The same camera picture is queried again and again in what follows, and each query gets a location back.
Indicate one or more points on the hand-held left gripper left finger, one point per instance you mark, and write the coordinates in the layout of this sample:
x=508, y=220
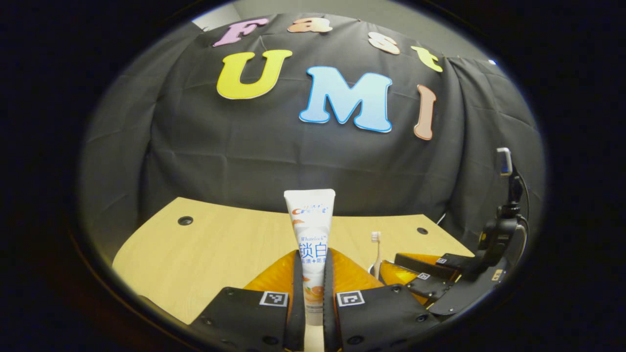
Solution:
x=297, y=303

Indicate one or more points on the white toothpaste tube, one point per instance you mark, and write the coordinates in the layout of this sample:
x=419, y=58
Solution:
x=310, y=230

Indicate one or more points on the black backdrop cloth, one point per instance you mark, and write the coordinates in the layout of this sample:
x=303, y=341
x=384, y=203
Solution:
x=244, y=156

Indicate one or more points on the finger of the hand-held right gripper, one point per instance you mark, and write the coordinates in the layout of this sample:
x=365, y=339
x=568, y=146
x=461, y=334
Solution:
x=433, y=286
x=425, y=266

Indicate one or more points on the wooden toothbrush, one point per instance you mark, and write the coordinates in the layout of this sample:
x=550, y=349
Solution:
x=376, y=249

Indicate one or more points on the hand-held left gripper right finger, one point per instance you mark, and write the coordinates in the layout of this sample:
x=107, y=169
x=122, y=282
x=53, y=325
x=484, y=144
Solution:
x=328, y=303

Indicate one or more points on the wooden desktop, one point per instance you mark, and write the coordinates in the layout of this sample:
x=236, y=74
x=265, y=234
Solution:
x=210, y=254

